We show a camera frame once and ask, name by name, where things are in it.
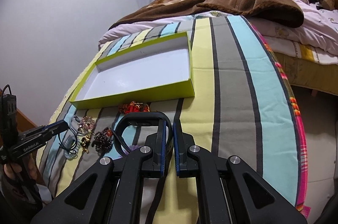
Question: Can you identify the pink rhinestone hair clip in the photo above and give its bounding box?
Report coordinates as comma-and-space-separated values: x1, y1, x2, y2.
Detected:
78, 116, 95, 135

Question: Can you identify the pink quilt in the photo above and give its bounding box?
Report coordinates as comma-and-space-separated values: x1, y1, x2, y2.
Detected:
98, 0, 337, 65

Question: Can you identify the striped bed sheet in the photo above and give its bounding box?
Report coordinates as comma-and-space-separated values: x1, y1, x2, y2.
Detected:
37, 14, 309, 223

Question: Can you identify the brown fleece blanket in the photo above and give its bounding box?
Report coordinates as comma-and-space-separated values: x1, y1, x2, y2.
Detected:
110, 0, 304, 28

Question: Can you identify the person left hand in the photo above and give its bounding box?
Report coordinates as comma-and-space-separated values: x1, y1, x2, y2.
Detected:
2, 154, 38, 180

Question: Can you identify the black gold chain scrunchie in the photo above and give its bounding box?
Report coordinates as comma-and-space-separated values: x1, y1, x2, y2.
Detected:
80, 134, 92, 153

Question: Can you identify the red gold knotted bracelet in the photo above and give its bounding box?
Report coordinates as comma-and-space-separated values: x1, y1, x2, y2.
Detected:
118, 100, 151, 115

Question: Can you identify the green shallow cardboard box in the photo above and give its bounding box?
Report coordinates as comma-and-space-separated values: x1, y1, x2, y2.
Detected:
69, 32, 195, 109

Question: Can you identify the black smart wristband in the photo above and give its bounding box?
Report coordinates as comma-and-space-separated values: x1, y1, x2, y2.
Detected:
113, 112, 173, 157

